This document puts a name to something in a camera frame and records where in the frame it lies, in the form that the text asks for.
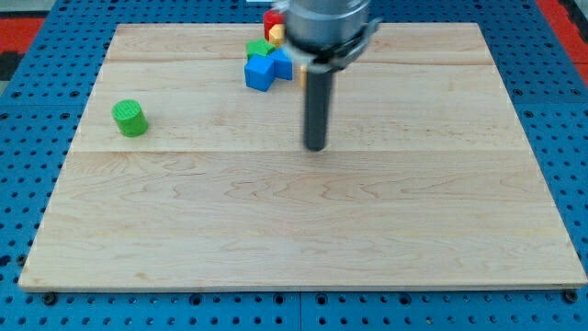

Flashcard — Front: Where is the green cylinder block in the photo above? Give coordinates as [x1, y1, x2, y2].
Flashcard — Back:
[111, 99, 149, 137]

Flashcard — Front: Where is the red cylinder block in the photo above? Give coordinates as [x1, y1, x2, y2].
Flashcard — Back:
[263, 9, 284, 40]

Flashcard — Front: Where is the green star block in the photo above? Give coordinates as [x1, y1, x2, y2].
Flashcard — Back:
[245, 38, 276, 60]

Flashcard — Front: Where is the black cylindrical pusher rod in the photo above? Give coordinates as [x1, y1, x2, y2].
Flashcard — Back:
[303, 66, 334, 152]

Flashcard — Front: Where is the blue cube block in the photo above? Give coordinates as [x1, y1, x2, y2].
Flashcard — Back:
[244, 55, 275, 92]

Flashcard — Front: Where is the wooden board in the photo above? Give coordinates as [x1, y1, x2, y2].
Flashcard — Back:
[19, 23, 587, 292]

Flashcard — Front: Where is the yellow hexagon block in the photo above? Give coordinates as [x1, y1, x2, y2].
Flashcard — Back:
[268, 24, 285, 48]

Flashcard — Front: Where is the blue angular block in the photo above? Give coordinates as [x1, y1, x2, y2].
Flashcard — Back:
[268, 49, 293, 81]

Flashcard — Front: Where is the yellow block behind rod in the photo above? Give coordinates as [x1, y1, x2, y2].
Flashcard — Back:
[299, 65, 307, 89]

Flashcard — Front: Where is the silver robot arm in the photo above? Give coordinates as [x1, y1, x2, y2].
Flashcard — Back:
[273, 0, 382, 152]

